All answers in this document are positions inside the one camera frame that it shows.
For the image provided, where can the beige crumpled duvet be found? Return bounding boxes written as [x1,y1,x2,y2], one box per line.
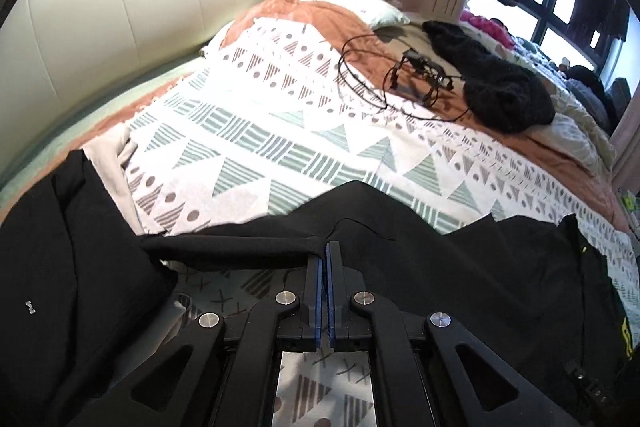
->
[464,24,618,172]

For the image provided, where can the dark blue cushion by window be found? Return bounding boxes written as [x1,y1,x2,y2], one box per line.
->
[565,65,631,135]

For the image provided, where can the black cable device on bed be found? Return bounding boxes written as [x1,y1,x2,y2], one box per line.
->
[337,34,470,124]

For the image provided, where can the patterned white bed cover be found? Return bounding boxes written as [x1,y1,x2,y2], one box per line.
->
[79,13,640,427]

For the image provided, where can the orange quilt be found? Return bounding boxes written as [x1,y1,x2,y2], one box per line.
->
[220,0,628,232]

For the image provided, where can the pink clothes on windowsill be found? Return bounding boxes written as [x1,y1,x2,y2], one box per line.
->
[459,10,515,50]

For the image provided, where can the black shirt with yellow print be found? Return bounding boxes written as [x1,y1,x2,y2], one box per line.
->
[141,182,639,426]

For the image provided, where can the black knitted garment on bed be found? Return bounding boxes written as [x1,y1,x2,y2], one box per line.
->
[422,20,555,134]

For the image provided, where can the folded grey white cloth stack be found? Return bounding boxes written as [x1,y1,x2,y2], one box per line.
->
[81,124,188,384]

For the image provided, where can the folded black garment on stack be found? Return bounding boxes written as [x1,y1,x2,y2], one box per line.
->
[1,150,177,426]

